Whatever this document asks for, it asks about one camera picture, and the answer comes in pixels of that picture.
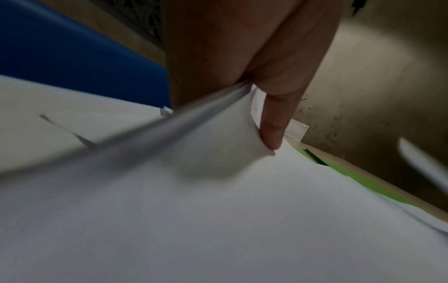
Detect dark lattice window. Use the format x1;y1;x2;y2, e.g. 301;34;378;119
101;0;166;53

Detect green folder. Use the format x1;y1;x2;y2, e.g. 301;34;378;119
292;145;423;207

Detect stack of white papers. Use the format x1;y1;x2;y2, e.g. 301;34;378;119
0;74;280;180

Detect small white card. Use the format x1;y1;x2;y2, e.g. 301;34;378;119
284;119;310;141

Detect blue bench backrest cushion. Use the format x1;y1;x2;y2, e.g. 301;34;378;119
0;0;173;109

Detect person's left hand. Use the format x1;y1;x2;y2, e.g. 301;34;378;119
159;0;344;152

